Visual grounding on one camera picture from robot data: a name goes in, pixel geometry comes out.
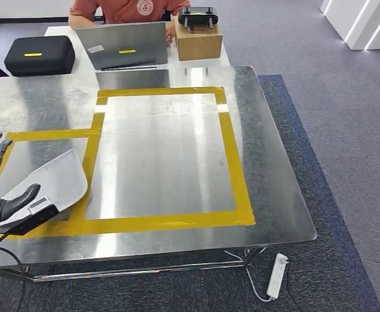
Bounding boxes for brown cardboard box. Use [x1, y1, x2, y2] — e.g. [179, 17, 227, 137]
[174, 16, 224, 62]

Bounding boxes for white power cord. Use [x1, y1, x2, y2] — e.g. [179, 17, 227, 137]
[224, 250, 275, 303]

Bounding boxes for white table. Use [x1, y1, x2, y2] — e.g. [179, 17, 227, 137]
[45, 25, 231, 76]

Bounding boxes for white partition panel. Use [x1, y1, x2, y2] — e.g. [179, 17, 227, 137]
[319, 0, 380, 51]

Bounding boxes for small yellow tape frame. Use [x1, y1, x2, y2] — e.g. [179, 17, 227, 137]
[0, 127, 95, 241]

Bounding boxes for white curved plastic part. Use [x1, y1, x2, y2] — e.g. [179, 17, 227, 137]
[0, 148, 89, 228]

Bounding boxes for black power cord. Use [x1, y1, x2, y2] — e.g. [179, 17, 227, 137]
[285, 275, 308, 312]

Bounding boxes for steel workbench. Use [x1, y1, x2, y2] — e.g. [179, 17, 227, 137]
[0, 66, 317, 285]

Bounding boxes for white power strip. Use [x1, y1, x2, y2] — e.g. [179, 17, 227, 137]
[266, 253, 289, 301]

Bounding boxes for large yellow tape frame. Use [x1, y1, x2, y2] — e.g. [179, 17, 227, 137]
[82, 86, 256, 238]

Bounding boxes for black handheld controller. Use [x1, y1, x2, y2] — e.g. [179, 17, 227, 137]
[178, 6, 219, 32]

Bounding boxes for person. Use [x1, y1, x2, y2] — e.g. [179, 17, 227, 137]
[68, 0, 192, 46]

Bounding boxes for grey laptop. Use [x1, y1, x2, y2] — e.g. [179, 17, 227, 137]
[75, 21, 169, 72]

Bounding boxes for black zip case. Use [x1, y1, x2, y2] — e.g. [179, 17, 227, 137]
[4, 35, 76, 77]

